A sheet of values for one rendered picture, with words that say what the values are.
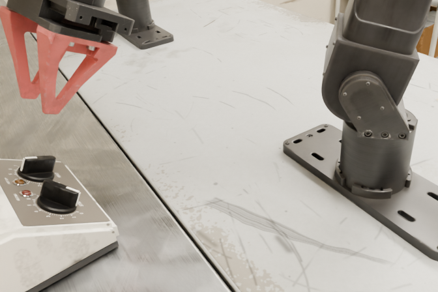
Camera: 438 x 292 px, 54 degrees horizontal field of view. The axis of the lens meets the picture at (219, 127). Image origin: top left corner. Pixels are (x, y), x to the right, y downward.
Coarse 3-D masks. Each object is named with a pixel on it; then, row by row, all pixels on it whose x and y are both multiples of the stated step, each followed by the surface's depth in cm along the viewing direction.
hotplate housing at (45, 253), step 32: (0, 192) 35; (0, 224) 32; (64, 224) 34; (96, 224) 36; (0, 256) 31; (32, 256) 32; (64, 256) 34; (96, 256) 37; (0, 288) 32; (32, 288) 34
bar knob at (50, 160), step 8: (24, 160) 38; (32, 160) 39; (40, 160) 39; (48, 160) 40; (24, 168) 39; (32, 168) 39; (40, 168) 40; (48, 168) 41; (24, 176) 39; (32, 176) 39; (40, 176) 39; (48, 176) 40
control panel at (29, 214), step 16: (0, 160) 40; (16, 160) 42; (0, 176) 38; (16, 176) 39; (64, 176) 42; (16, 192) 36; (32, 192) 37; (16, 208) 34; (32, 208) 34; (80, 208) 37; (96, 208) 38; (32, 224) 32; (48, 224) 33
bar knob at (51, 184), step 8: (48, 184) 36; (56, 184) 36; (64, 184) 36; (40, 192) 36; (48, 192) 36; (56, 192) 36; (64, 192) 36; (72, 192) 36; (80, 192) 36; (40, 200) 35; (48, 200) 36; (56, 200) 36; (64, 200) 36; (72, 200) 36; (48, 208) 35; (56, 208) 35; (64, 208) 35; (72, 208) 36
